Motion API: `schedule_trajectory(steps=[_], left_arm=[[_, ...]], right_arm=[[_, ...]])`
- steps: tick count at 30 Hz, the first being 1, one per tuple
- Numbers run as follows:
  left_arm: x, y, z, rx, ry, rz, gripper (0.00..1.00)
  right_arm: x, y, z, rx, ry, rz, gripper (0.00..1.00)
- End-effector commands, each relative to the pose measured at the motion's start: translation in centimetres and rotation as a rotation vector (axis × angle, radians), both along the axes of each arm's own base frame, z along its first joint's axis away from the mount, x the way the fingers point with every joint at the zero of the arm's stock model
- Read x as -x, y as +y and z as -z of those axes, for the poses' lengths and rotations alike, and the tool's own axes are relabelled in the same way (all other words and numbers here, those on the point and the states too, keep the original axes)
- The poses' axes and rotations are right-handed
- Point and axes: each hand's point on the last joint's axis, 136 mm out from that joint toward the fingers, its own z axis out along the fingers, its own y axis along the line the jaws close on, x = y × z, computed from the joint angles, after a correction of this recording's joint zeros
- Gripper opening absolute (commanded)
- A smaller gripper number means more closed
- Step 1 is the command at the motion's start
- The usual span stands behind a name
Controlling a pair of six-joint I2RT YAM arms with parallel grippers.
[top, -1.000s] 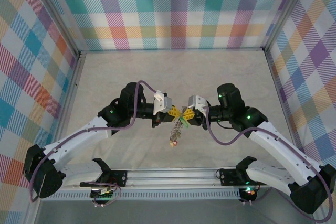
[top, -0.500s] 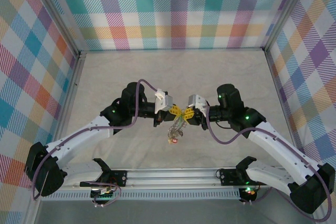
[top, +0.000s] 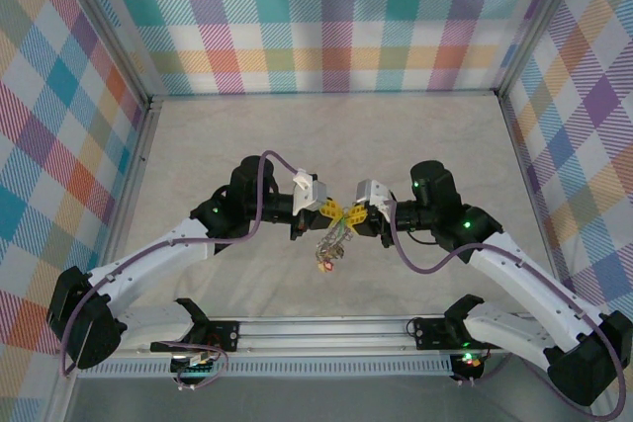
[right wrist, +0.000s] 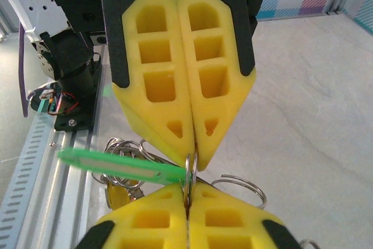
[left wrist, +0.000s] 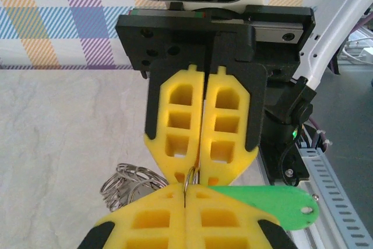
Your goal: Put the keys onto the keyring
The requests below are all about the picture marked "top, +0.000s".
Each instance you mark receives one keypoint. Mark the green key tag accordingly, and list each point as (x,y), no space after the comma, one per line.
(342,226)

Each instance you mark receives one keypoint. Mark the large metal keyring with keys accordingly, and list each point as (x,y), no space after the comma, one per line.
(331,244)

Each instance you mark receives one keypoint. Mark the red key tag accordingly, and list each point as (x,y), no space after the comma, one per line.
(328,262)

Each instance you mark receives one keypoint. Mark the yellow key tag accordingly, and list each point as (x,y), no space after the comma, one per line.
(323,269)

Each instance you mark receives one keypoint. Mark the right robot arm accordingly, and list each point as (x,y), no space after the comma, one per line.
(514,274)

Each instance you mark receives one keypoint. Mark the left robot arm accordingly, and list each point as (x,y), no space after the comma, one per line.
(148,249)

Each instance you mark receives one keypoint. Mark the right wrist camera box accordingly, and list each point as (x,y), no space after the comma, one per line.
(372,194)

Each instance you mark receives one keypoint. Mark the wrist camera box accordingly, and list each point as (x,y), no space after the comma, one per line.
(372,194)
(309,194)

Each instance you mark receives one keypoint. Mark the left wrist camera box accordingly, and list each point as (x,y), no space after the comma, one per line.
(309,194)

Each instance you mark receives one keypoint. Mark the aluminium table edge rail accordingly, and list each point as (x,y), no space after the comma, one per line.
(524,170)
(133,170)
(321,95)

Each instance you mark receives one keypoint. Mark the aluminium mounting rail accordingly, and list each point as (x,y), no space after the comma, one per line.
(321,335)

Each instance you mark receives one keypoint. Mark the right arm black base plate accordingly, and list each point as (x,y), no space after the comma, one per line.
(430,333)

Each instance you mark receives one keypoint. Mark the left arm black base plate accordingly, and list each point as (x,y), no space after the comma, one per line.
(225,335)

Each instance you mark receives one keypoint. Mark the aluminium corner post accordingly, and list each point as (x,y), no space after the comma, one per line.
(539,17)
(104,22)

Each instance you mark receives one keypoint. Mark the aluminium frame leg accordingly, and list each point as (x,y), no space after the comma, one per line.
(59,392)
(591,412)

